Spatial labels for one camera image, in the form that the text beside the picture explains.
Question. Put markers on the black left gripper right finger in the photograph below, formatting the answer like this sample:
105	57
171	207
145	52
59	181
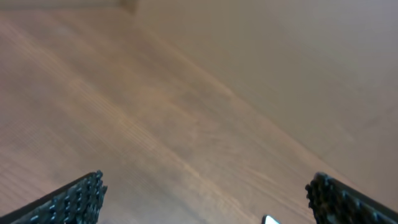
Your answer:
333	202

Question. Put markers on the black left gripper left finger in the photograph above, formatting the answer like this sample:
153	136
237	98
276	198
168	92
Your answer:
78	202

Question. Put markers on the Samsung Galaxy smartphone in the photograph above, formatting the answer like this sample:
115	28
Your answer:
267	219

